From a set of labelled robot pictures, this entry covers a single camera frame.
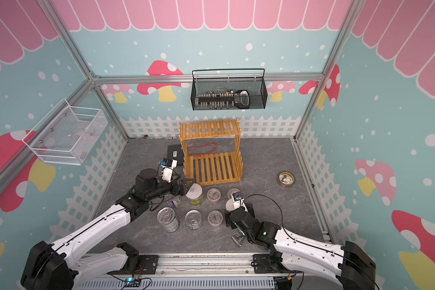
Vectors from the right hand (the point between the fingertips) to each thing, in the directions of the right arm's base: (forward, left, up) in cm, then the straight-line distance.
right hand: (232, 208), depth 81 cm
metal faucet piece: (-12, -3, -7) cm, 14 cm away
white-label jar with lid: (0, 0, +4) cm, 4 cm away
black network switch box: (+39, +33, -5) cm, 51 cm away
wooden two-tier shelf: (+27, +9, -6) cm, 29 cm away
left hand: (+8, +19, +10) cm, 23 cm away
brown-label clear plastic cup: (+8, +9, -3) cm, 13 cm away
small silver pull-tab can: (-4, +18, -3) cm, 18 cm away
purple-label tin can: (+5, +27, -4) cm, 28 cm away
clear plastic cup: (-3, +8, -3) cm, 9 cm away
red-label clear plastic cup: (+10, 0, -3) cm, 10 cm away
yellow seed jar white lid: (+6, +18, +1) cm, 19 cm away
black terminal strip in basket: (+45, -5, +27) cm, 53 cm away
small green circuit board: (-26, +41, -10) cm, 50 cm away
